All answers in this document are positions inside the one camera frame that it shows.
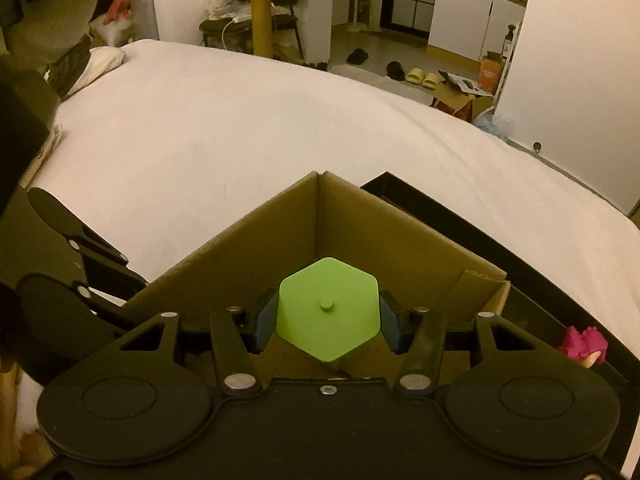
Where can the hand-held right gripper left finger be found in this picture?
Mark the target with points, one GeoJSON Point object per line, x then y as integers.
{"type": "Point", "coordinates": [265, 327]}

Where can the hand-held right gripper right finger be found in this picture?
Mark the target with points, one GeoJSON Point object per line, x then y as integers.
{"type": "Point", "coordinates": [391, 327]}

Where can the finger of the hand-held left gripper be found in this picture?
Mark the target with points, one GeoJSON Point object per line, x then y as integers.
{"type": "Point", "coordinates": [95, 247]}
{"type": "Point", "coordinates": [115, 277]}

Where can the green hexagonal container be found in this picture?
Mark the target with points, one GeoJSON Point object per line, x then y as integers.
{"type": "Point", "coordinates": [310, 325]}

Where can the brown cardboard box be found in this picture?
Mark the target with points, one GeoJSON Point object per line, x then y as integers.
{"type": "Point", "coordinates": [225, 260]}

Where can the black tray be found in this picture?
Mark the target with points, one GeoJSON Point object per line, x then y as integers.
{"type": "Point", "coordinates": [530, 310]}

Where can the white pillow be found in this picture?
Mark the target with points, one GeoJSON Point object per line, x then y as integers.
{"type": "Point", "coordinates": [100, 62]}

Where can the pink plush toy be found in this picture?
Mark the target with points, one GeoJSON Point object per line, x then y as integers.
{"type": "Point", "coordinates": [580, 342]}

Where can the blue plastic bag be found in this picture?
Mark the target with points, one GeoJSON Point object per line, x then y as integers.
{"type": "Point", "coordinates": [490, 125]}

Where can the open cardboard box with papers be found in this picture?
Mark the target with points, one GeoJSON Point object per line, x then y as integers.
{"type": "Point", "coordinates": [460, 102]}

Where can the red plush toy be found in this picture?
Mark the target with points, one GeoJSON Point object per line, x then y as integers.
{"type": "Point", "coordinates": [120, 5]}

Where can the white floor mat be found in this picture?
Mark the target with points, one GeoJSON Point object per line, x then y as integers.
{"type": "Point", "coordinates": [380, 82]}

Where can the olive dark patterned cloth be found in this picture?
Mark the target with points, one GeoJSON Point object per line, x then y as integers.
{"type": "Point", "coordinates": [50, 5]}

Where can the black slipper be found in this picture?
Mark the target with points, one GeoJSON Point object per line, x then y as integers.
{"type": "Point", "coordinates": [358, 56]}
{"type": "Point", "coordinates": [395, 70]}

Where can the dark chair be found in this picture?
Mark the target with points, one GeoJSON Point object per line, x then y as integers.
{"type": "Point", "coordinates": [235, 25]}

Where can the orange box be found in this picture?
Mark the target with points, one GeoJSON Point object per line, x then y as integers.
{"type": "Point", "coordinates": [491, 74]}

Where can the gold round table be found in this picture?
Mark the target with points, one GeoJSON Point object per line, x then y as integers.
{"type": "Point", "coordinates": [262, 10]}

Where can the white kitchen cabinet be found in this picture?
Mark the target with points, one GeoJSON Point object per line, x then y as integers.
{"type": "Point", "coordinates": [470, 20]}

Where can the white pedestal cabinet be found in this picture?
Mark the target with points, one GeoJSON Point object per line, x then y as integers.
{"type": "Point", "coordinates": [317, 15]}

